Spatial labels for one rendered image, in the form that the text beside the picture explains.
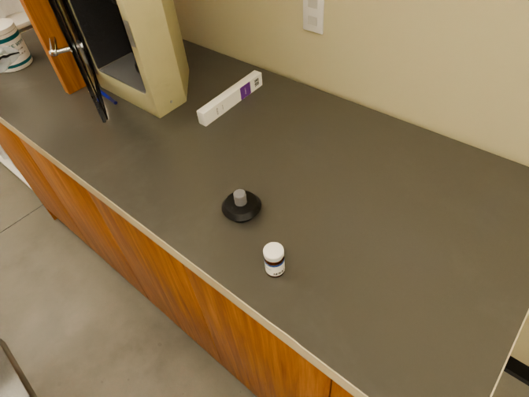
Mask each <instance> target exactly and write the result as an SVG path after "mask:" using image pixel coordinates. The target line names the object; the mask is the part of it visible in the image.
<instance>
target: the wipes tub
mask: <svg viewBox="0 0 529 397"><path fill-rule="evenodd" d="M0 45H3V46H10V47H12V48H14V49H17V50H19V52H20V56H19V57H18V59H16V60H15V62H14V63H12V64H11V65H10V66H9V67H8V69H7V70H6V71H5V72H16V71H19V70H21V69H24V68H26V67H28V66H29V65H30V64H31V63H32V61H33V58H32V56H31V54H30V52H29V50H28V48H27V46H26V44H25V42H24V40H23V39H22V37H21V35H20V33H19V31H18V29H17V27H16V25H15V24H14V22H13V20H12V19H9V18H0Z"/></svg>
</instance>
